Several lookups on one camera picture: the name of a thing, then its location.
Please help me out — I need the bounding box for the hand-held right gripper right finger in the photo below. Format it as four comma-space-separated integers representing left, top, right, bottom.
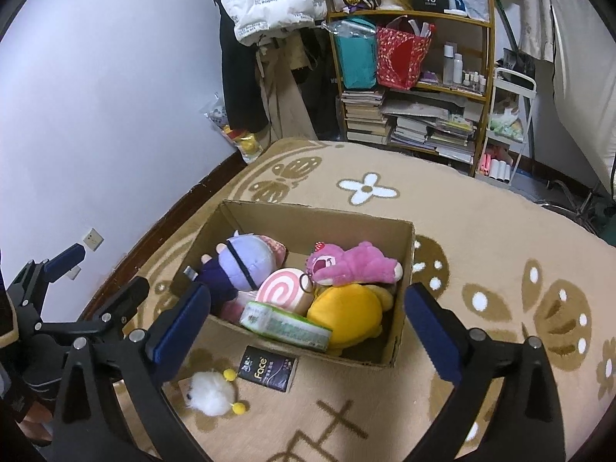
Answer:
404, 283, 565, 462

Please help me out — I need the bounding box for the messy pile of booklets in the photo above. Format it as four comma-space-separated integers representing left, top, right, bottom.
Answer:
385, 91, 482, 162

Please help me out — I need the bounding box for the white puffer jacket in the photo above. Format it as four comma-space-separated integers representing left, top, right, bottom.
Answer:
221, 0, 329, 48

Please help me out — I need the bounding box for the white trolley cart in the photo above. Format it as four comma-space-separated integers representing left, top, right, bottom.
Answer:
474, 67, 538, 184

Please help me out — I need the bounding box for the pink checked plush toy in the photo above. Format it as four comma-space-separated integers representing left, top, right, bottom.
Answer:
260, 235, 290, 280

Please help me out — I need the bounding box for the pale plush in cart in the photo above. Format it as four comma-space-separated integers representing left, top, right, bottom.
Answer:
488, 99, 526, 143

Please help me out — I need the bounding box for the pink swirl roll plush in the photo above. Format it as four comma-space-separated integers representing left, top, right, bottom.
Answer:
255, 267, 315, 316

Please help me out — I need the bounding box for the printed cardboard box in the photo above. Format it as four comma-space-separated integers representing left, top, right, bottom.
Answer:
180, 199, 416, 369

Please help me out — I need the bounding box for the person's left hand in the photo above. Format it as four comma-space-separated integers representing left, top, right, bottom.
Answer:
19, 407, 54, 446

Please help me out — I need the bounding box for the red patterned bag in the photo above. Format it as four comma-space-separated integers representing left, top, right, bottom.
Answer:
375, 15, 434, 90

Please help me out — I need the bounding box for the green tissue packet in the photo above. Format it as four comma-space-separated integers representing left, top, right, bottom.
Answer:
239, 301, 334, 352

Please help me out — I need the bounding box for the wooden shelf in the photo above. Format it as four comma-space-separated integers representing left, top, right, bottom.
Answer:
325, 0, 497, 177

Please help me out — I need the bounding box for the yellow round plush toy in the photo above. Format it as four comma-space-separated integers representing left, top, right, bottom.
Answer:
306, 284, 396, 355

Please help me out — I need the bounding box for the white fluffy ball toy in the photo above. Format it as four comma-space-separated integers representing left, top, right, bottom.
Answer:
185, 368, 250, 417

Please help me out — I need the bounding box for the black long coat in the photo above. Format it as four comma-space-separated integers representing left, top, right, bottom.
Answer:
219, 0, 270, 134

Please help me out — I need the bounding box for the stack of books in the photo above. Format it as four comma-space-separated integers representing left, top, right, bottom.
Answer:
341, 89, 391, 146

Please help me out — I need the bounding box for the beige hanging garment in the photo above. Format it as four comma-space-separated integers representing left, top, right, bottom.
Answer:
257, 33, 318, 141

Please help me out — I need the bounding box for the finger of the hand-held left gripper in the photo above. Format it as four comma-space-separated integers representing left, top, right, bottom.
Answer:
79, 276, 150, 343
7, 243, 87, 321

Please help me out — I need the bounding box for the teal bag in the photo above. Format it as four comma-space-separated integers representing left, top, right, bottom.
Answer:
332, 17, 379, 90

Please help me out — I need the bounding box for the purple-haired doll plush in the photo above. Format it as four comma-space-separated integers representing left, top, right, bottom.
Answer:
195, 233, 277, 303

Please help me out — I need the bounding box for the pink bear plush toy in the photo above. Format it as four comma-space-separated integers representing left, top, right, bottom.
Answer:
305, 241, 404, 288

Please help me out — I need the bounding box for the white hanging duvet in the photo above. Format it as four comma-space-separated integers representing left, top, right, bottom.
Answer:
517, 0, 616, 194

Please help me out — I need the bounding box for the black tissue packet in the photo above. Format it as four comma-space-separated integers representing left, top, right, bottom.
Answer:
239, 345, 300, 393

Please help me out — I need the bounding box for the plastic bag of toys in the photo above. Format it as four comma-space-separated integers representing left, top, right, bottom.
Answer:
202, 99, 263, 162

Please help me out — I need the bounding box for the row of cosmetic bottles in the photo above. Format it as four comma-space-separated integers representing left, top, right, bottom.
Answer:
443, 43, 488, 91

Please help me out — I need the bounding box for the dark metal stand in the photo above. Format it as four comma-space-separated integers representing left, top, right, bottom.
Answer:
539, 178, 616, 247

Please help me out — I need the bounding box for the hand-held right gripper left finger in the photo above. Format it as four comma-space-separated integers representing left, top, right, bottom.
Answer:
50, 281, 213, 462

